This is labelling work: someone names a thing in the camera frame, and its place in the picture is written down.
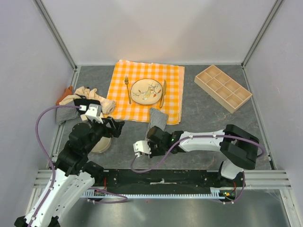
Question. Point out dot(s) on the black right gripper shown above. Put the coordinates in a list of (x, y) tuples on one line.
[(153, 153)]

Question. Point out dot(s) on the gold fork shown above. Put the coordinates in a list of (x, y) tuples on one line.
[(128, 92)]

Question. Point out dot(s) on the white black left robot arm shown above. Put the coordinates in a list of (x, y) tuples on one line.
[(72, 174)]

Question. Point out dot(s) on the black cream garment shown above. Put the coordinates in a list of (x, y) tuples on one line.
[(84, 104)]

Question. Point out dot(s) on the wooden compartment tray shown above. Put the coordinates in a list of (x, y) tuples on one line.
[(222, 88)]

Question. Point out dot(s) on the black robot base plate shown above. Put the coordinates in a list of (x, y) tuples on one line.
[(125, 181)]

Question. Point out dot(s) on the orange cloth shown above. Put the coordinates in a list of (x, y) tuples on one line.
[(66, 97)]

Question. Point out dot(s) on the beige ceramic bowl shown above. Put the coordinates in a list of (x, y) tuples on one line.
[(102, 145)]

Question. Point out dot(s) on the left aluminium frame post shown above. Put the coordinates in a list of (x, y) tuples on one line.
[(51, 25)]

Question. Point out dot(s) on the grey striped underwear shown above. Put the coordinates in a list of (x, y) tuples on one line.
[(156, 118)]

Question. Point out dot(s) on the gold table knife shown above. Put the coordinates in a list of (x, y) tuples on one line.
[(163, 94)]

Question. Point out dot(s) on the white cable duct strip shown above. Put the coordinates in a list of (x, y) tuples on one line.
[(213, 194)]

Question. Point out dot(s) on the orange checkered tablecloth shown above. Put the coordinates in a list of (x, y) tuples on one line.
[(174, 76)]

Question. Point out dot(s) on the cream cloth garment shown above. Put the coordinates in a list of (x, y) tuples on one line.
[(108, 106)]

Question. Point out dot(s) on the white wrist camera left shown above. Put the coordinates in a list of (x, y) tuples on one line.
[(94, 113)]

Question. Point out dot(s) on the bird pattern ceramic plate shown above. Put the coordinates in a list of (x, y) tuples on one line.
[(146, 91)]

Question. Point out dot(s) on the grey striped garment pile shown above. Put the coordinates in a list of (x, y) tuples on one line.
[(65, 113)]

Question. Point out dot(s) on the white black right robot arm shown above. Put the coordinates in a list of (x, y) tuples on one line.
[(238, 146)]

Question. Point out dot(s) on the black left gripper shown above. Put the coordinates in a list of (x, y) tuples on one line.
[(110, 131)]

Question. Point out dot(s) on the grey aluminium frame post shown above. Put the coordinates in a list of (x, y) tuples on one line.
[(267, 22)]

